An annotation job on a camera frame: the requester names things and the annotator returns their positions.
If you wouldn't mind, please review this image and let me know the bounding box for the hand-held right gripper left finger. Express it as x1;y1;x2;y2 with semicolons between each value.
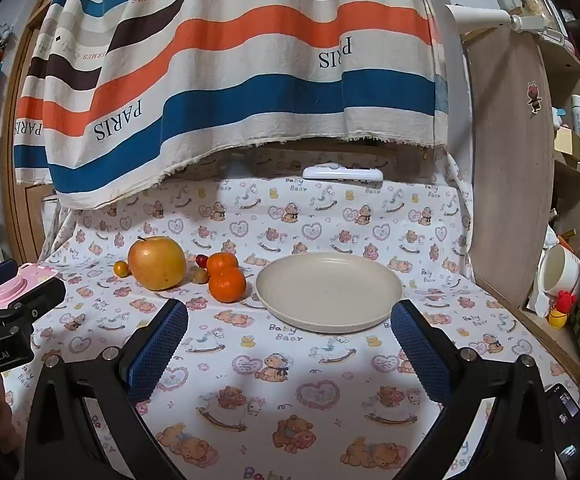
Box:
24;298;191;480

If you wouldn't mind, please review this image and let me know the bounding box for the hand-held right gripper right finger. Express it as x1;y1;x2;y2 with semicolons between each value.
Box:
390;299;558;480

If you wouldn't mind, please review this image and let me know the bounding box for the large yellow-red apple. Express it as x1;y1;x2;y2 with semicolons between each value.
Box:
128;236;187;291

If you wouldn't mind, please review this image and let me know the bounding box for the mandarin orange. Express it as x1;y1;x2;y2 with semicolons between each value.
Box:
206;252;239;277
208;267;247;304

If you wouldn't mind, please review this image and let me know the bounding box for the beige plate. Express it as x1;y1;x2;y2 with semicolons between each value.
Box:
255;252;405;333

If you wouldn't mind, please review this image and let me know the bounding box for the bear print tablecloth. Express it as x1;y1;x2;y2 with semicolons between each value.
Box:
0;145;580;480

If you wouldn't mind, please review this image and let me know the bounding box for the red and yellow toy figure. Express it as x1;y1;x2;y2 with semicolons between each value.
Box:
548;290;578;330

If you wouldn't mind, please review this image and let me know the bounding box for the black phone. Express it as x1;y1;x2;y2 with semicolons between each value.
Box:
544;382;580;480

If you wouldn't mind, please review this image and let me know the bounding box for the white mug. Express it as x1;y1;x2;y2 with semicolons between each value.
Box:
540;242;580;297

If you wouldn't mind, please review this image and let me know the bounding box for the wooden shelf unit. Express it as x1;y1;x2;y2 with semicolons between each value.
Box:
462;5;580;406

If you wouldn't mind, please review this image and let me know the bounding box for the white remote control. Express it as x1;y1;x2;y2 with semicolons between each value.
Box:
302;163;385;182

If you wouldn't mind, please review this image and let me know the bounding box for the small beige box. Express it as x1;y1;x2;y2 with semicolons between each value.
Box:
554;127;580;161

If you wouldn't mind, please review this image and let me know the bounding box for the bear sticker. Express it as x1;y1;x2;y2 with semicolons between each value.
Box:
527;81;544;115

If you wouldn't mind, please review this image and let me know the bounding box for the striped hanging cloth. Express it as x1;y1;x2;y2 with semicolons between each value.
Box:
12;0;450;211

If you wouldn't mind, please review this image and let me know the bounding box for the white desk lamp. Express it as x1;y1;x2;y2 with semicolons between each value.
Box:
444;4;565;43

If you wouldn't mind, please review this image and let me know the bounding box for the glass jar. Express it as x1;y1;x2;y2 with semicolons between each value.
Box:
514;0;560;31

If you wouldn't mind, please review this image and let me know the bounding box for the pink toy camera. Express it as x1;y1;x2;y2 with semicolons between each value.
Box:
0;262;61;311

